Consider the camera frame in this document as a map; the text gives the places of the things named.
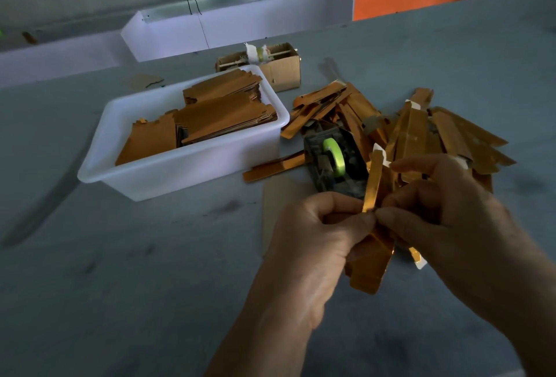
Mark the person's left hand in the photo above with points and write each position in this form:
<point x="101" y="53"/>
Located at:
<point x="308" y="251"/>

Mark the person's right hand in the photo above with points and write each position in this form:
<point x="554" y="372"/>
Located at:
<point x="456" y="229"/>

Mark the pile of beige blanks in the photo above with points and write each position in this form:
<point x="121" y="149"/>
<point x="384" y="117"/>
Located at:
<point x="280" y="203"/>

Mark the pile of gold boxes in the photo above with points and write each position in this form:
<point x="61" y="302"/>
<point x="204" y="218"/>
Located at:
<point x="417" y="133"/>

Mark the gold cartons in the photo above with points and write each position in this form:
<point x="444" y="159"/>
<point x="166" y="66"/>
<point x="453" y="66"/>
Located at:
<point x="224" y="113"/>

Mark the person's right forearm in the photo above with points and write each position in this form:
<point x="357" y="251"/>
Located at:
<point x="530" y="325"/>

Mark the person's left forearm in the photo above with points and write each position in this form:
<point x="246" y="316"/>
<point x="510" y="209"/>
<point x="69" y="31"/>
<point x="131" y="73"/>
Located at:
<point x="265" y="342"/>

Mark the black tape dispenser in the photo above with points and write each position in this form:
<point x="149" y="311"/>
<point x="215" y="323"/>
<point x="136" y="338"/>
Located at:
<point x="320" y="168"/>

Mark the green tape roll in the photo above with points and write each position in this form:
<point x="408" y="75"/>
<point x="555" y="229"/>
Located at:
<point x="334" y="157"/>

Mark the white plastic bin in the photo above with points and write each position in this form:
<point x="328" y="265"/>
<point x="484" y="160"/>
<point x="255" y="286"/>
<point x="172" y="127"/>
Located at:
<point x="178" y="172"/>

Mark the small cardboard box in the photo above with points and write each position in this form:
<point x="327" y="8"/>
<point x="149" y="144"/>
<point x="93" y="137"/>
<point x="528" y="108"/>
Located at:
<point x="287" y="72"/>

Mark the long white tray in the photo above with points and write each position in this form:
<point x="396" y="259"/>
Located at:
<point x="56" y="59"/>
<point x="278" y="12"/>

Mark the small brown object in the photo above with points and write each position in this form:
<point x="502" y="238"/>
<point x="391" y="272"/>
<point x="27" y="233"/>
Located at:
<point x="29" y="38"/>

